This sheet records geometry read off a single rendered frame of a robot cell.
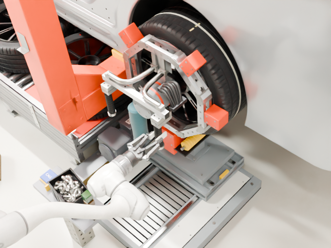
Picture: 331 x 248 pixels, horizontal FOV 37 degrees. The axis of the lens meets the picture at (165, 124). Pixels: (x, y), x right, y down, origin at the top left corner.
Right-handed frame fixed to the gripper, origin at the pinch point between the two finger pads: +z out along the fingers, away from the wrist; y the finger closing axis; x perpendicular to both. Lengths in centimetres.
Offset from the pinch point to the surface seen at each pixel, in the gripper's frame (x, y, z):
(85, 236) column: -76, -30, -39
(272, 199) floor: -83, 33, 55
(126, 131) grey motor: -44, -47, 16
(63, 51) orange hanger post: 21, -60, -2
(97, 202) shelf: -38, -18, -31
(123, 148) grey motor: -45, -39, 6
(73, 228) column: -62, -31, -43
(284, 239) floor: -83, 54, 37
